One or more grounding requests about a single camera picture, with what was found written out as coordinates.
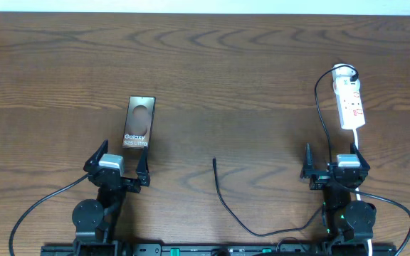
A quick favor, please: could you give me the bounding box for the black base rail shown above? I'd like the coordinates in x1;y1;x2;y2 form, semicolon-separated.
41;242;398;256

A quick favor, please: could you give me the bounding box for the Galaxy S25 Ultra smartphone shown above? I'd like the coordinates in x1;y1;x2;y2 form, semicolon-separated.
122;96;156;149

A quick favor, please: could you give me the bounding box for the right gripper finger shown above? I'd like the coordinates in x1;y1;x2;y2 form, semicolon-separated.
300;143;315;178
350;143;370;171

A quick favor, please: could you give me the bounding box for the black USB charging cable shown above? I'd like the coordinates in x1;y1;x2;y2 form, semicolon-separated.
212;64;360;238

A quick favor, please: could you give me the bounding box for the white power strip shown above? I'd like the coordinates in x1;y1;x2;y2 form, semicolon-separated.
332;63;365;130

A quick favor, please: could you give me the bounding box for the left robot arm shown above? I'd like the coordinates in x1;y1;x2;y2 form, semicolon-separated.
72;140;150;255

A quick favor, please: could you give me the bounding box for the white power strip cord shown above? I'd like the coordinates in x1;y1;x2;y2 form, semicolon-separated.
352;128;374;256

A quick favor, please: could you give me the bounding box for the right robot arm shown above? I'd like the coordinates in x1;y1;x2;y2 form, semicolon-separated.
300;144;377;255

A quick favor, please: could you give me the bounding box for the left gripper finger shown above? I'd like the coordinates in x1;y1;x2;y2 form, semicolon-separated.
83;139;108;174
136;146;151;187

